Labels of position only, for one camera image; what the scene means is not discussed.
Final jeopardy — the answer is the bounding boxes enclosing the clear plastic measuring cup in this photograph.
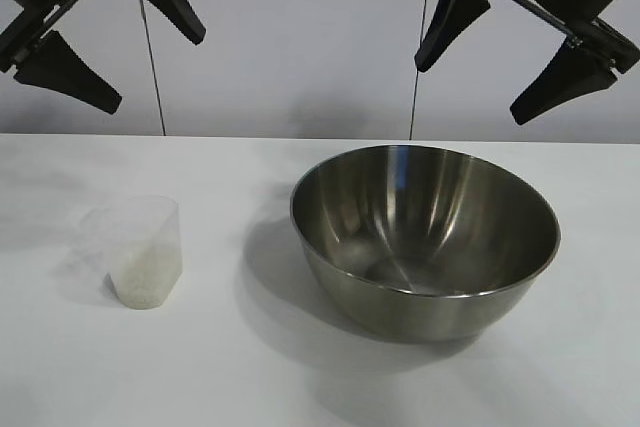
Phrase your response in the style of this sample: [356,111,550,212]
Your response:
[81,195,184,310]

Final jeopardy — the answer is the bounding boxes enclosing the stainless steel mixing bowl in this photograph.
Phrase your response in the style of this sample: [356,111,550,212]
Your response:
[289,144,563,343]

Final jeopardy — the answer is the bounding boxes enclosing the white rice grains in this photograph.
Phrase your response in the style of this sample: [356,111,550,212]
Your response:
[108,241,182,309]

